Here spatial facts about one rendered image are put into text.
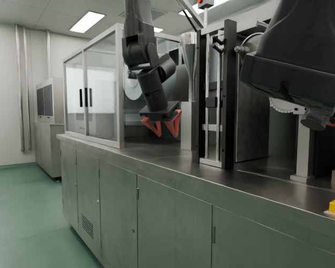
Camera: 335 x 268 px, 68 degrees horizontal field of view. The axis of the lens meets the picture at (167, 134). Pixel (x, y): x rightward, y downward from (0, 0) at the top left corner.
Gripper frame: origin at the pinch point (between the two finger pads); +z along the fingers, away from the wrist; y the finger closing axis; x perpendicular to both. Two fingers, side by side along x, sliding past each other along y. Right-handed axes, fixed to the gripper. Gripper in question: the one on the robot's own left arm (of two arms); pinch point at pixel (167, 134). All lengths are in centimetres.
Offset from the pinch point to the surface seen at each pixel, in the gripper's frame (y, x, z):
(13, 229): 208, 15, 112
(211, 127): -0.6, -26.5, 14.4
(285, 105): -26.3, -33.9, 9.2
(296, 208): -35.2, 7.6, 12.8
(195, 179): -4.0, -1.3, 18.6
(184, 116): 29, -54, 25
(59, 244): 146, 7, 116
